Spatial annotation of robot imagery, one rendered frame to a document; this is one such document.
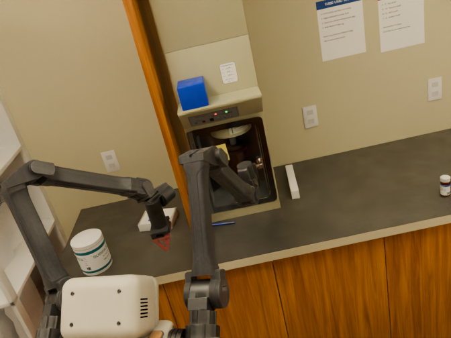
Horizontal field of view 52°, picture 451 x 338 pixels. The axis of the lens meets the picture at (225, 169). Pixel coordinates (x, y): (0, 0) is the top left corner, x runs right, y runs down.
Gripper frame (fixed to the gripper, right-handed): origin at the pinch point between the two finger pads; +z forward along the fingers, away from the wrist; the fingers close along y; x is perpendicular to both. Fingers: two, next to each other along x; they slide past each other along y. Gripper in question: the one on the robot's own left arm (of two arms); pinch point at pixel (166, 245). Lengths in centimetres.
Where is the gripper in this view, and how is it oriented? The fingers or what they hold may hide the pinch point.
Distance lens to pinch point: 174.4
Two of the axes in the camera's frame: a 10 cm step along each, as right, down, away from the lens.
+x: -9.8, 2.1, 0.4
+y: -0.6, -4.4, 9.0
